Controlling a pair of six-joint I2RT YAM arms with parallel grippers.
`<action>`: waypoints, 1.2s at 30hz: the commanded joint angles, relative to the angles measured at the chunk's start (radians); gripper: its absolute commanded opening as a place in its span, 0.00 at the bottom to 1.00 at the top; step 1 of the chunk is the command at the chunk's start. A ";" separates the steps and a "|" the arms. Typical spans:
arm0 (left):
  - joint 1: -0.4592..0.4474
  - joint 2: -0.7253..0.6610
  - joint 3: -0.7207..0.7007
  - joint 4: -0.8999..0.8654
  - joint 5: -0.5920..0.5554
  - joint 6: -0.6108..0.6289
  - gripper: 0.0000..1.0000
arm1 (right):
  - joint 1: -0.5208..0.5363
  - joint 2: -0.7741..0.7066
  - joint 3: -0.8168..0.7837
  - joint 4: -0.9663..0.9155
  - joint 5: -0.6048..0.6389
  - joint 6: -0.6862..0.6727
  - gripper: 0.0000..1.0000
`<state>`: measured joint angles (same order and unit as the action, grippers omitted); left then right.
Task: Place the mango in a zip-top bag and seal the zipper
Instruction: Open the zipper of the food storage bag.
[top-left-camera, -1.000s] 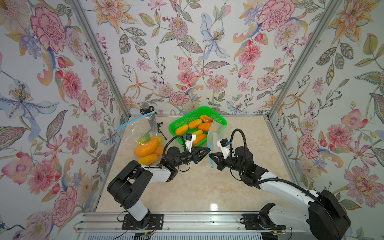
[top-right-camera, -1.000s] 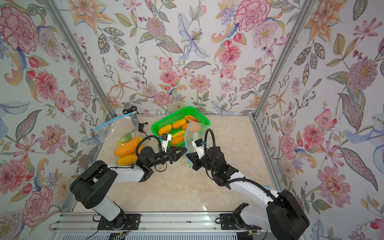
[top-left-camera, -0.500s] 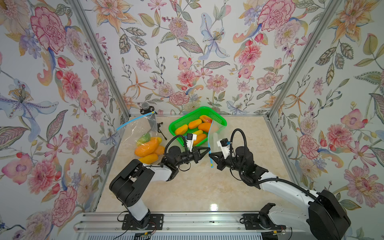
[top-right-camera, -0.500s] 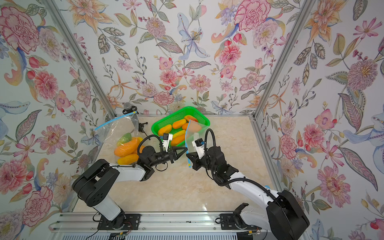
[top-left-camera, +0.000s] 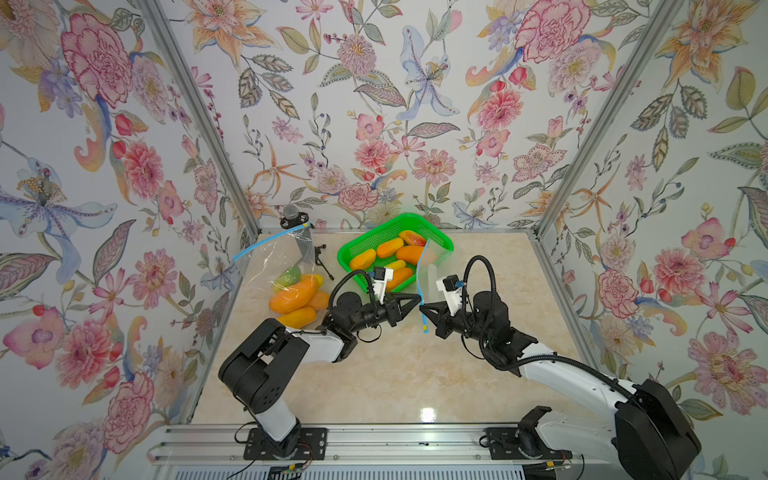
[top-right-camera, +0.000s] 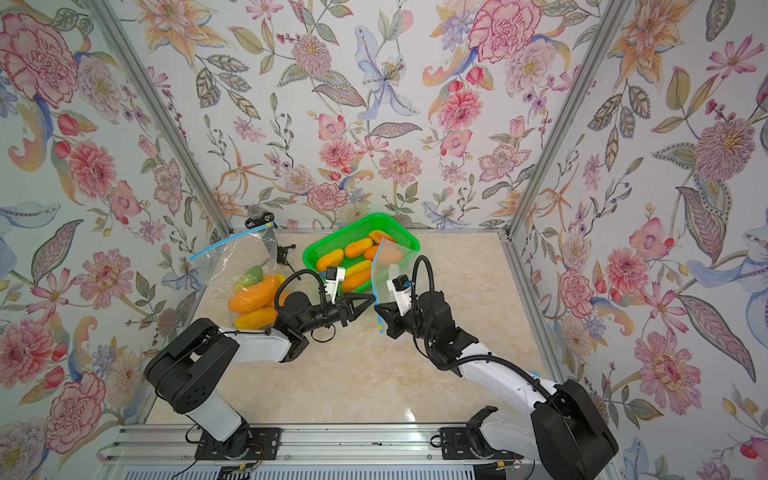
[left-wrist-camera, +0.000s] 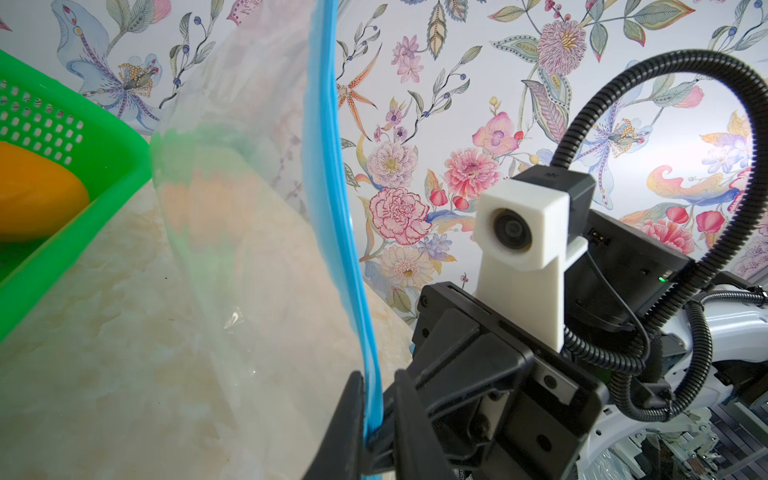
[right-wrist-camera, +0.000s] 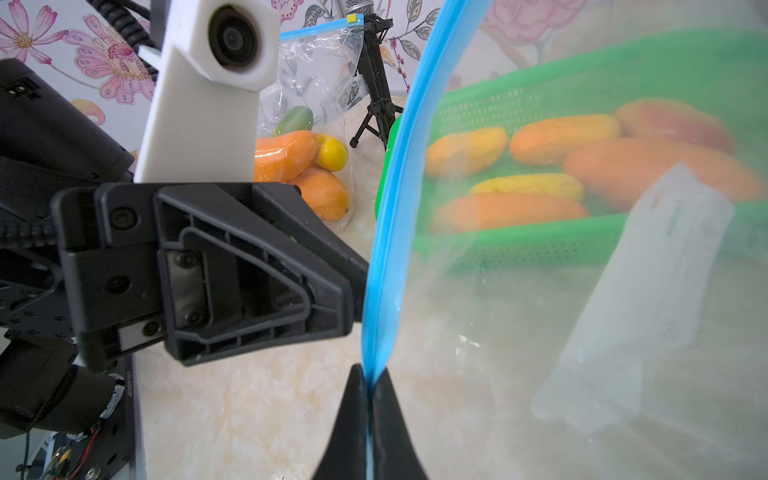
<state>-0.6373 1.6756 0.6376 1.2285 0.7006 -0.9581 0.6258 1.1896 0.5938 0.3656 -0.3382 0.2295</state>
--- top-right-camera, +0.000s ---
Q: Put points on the green mango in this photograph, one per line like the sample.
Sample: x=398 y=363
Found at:
x=250 y=277

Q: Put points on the red yellow mango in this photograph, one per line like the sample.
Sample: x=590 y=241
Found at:
x=378 y=237

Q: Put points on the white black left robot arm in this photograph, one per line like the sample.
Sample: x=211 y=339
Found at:
x=186 y=373

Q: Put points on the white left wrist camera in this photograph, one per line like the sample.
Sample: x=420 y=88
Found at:
x=334 y=277

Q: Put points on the orange mango back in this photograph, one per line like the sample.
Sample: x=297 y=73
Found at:
x=358 y=248

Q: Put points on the green plastic basket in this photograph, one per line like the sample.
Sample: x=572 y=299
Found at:
x=357 y=231

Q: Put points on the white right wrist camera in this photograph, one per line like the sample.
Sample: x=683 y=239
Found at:
x=400 y=289

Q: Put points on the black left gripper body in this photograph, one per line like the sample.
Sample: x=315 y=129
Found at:
x=324 y=316

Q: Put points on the large orange mango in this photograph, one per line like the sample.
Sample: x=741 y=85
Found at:
x=256 y=296

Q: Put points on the yellow crumpled mango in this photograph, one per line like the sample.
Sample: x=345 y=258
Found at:
x=358 y=267

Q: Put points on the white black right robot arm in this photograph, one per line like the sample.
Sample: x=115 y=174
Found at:
x=559 y=427

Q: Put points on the black tripod microphone stand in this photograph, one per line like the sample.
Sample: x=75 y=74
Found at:
x=280 y=252

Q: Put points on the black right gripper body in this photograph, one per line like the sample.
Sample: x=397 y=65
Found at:
x=416 y=325

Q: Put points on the orange mango front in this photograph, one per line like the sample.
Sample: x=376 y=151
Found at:
x=385 y=254

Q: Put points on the clear zip-top bag blue zipper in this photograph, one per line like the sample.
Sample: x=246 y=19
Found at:
x=222 y=263

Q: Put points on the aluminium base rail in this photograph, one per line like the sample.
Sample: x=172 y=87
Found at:
x=314 y=444

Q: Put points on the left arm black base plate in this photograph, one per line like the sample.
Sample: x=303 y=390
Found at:
x=260 y=443

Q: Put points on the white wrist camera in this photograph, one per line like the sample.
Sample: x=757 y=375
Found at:
x=400 y=289
x=334 y=277

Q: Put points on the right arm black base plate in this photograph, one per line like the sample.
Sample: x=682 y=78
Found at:
x=462 y=443

